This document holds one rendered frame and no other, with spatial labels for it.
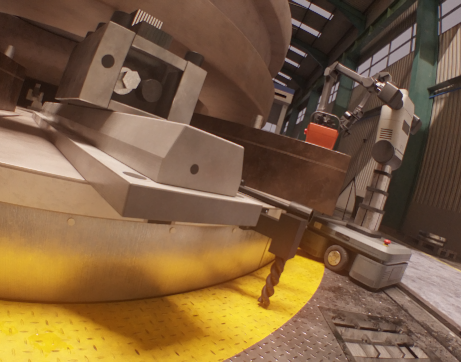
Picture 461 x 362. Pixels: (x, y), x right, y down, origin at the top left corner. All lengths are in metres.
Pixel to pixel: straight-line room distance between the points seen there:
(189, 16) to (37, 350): 1.26
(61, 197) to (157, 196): 0.23
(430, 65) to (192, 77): 11.99
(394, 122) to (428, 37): 11.43
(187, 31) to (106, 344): 1.16
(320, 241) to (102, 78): 1.49
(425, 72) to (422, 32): 1.91
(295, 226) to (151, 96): 0.57
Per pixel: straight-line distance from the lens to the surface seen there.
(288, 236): 0.83
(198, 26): 1.30
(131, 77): 0.74
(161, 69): 0.91
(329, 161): 1.66
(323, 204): 1.65
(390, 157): 1.78
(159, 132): 0.47
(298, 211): 1.03
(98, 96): 0.71
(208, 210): 0.46
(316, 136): 1.69
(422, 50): 12.54
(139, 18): 1.00
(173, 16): 1.22
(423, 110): 11.57
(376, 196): 1.81
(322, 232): 1.73
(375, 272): 1.55
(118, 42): 0.73
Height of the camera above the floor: 0.43
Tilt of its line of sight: 4 degrees down
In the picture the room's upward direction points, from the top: 18 degrees clockwise
